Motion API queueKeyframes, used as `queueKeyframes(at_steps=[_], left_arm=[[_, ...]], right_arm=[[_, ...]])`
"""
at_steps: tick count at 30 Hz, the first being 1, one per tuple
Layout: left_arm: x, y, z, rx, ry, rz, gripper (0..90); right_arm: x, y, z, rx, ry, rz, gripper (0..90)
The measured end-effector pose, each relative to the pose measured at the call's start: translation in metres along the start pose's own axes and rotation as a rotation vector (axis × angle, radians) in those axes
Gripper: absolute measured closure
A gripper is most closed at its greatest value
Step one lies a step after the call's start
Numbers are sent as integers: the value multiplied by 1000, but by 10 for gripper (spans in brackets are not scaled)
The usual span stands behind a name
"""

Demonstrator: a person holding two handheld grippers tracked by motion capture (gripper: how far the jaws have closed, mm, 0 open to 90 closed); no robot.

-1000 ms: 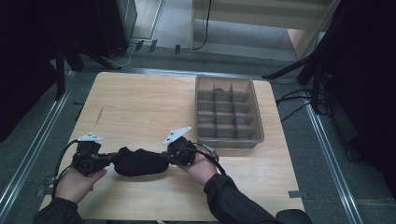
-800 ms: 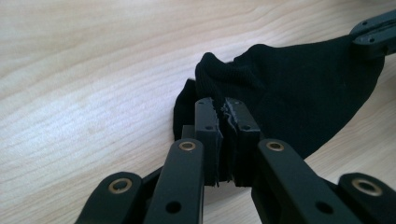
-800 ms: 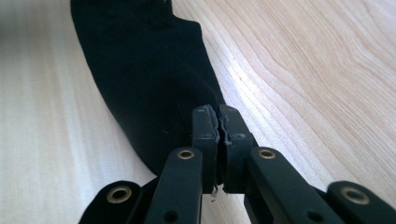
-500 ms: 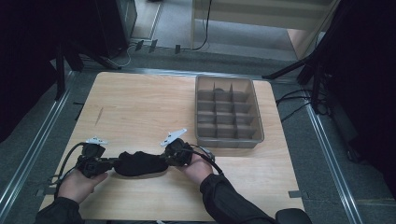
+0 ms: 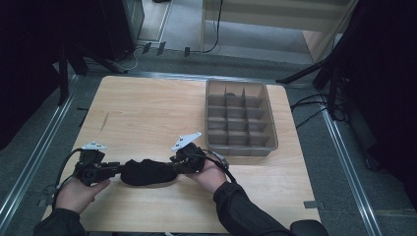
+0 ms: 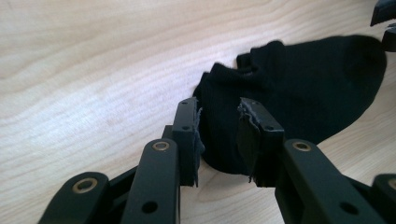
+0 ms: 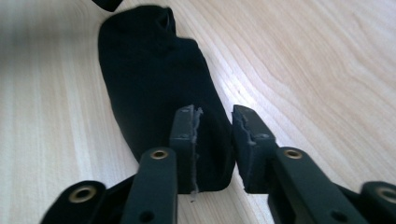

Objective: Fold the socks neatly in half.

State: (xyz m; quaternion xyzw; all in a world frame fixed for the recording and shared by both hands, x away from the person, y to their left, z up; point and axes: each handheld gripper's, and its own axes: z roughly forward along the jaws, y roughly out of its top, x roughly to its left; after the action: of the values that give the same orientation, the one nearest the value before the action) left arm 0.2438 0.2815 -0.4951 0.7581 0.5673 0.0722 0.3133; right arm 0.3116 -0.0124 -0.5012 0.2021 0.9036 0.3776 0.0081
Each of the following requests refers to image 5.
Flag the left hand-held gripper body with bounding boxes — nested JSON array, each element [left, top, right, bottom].
[[74, 142, 108, 187]]

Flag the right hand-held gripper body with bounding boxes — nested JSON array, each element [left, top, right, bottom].
[[170, 132, 206, 174]]

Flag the grey divided organizer box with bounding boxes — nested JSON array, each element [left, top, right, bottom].
[[205, 78, 279, 157]]

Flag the person's right hand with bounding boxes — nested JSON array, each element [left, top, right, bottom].
[[185, 158, 228, 195]]

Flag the person's left hand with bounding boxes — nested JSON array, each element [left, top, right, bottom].
[[55, 178, 111, 214]]

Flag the black tripod stand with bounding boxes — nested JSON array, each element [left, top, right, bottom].
[[274, 0, 365, 121], [57, 42, 129, 106]]

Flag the dark curtain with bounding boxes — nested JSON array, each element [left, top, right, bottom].
[[340, 0, 417, 210], [0, 0, 102, 151]]

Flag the person's black trouser knee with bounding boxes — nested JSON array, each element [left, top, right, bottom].
[[289, 219, 329, 236]]

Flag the black cabinet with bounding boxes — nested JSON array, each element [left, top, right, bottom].
[[97, 0, 146, 62]]

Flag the light wooden shelf unit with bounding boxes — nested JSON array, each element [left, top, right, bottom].
[[200, 0, 358, 63]]

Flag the left hand-held gripper black cable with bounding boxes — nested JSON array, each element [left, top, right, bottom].
[[52, 147, 89, 210]]

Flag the hand-held gripper black cable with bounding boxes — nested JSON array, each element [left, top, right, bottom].
[[52, 147, 89, 210], [201, 148, 238, 185]]

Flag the right hand-held gripper black cable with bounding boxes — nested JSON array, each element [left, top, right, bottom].
[[201, 148, 238, 185]]

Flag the metal floor rail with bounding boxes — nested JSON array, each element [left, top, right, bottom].
[[0, 75, 80, 227], [316, 94, 385, 236]]

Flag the white floor cable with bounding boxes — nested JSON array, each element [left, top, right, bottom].
[[112, 45, 146, 73]]

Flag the black floor cables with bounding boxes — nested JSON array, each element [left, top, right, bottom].
[[289, 92, 348, 130]]

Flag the black hanging cable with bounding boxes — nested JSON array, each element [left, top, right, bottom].
[[190, 0, 224, 54]]

